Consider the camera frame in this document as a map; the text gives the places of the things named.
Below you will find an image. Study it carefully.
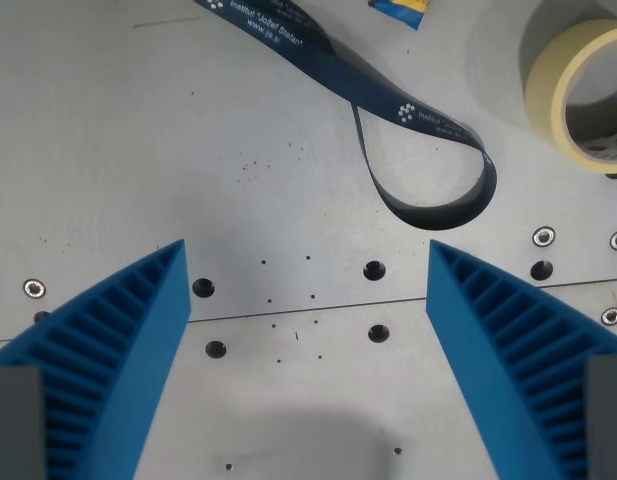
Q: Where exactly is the dark blue printed lanyard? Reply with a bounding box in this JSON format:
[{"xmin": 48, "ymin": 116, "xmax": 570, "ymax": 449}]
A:
[{"xmin": 192, "ymin": 0, "xmax": 499, "ymax": 232}]

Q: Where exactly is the blue and yellow packet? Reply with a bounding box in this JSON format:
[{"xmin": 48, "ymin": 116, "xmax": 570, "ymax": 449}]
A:
[{"xmin": 367, "ymin": 0, "xmax": 433, "ymax": 32}]

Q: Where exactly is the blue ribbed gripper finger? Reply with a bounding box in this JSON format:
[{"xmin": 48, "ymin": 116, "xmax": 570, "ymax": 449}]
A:
[
  {"xmin": 424, "ymin": 239, "xmax": 617, "ymax": 480},
  {"xmin": 0, "ymin": 238, "xmax": 193, "ymax": 480}
]

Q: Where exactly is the beige masking tape roll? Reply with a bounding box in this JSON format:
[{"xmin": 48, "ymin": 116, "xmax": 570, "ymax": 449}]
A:
[{"xmin": 524, "ymin": 18, "xmax": 617, "ymax": 176}]

